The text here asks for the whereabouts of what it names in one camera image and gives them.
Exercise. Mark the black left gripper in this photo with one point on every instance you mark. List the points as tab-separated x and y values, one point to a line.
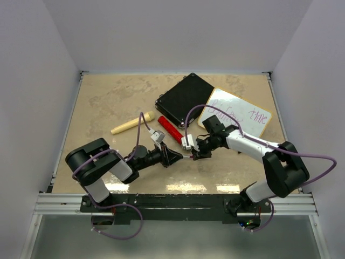
168	156

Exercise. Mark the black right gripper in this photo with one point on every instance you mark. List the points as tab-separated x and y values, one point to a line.
199	154

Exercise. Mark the yellow framed whiteboard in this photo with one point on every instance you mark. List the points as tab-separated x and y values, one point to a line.
230	108

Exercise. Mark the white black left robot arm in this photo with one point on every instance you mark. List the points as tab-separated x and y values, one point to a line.
91	161

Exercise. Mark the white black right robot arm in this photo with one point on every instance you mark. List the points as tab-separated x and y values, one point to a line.
284	169

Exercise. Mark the red glitter microphone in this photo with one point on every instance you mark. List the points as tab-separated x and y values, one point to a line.
173	132

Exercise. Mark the black ribbed carrying case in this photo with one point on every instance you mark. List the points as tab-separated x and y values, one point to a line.
175	104

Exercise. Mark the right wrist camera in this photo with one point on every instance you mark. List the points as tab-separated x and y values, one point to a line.
188	143

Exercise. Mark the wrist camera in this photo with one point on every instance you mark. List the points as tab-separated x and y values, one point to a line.
156	136
188	143

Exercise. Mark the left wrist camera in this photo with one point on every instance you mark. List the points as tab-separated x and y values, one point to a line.
156	136

